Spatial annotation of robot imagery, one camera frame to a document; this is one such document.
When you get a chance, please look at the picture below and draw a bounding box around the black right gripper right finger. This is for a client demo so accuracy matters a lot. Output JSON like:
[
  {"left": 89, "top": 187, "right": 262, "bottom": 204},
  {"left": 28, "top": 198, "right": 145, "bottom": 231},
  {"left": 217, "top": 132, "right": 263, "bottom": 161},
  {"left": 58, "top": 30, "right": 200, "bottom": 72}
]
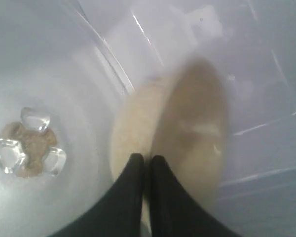
[{"left": 150, "top": 156, "right": 239, "bottom": 237}]

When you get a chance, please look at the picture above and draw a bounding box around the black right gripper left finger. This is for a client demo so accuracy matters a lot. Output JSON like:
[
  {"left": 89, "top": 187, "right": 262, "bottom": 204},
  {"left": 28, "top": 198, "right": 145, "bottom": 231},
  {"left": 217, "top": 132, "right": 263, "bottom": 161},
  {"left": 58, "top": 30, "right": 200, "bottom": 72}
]
[{"left": 53, "top": 153, "right": 145, "bottom": 237}]

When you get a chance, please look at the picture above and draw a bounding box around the beige ceramic bowl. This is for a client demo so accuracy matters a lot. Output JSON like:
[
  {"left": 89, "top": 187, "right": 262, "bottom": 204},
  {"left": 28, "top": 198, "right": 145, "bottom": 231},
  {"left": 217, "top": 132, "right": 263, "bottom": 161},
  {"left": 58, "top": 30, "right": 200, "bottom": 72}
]
[{"left": 110, "top": 57, "right": 227, "bottom": 210}]

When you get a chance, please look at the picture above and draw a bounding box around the white microwave oven body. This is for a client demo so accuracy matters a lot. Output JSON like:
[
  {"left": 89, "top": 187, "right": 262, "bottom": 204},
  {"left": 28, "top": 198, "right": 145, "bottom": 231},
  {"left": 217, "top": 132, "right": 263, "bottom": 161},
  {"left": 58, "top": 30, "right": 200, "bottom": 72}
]
[{"left": 0, "top": 0, "right": 296, "bottom": 237}]

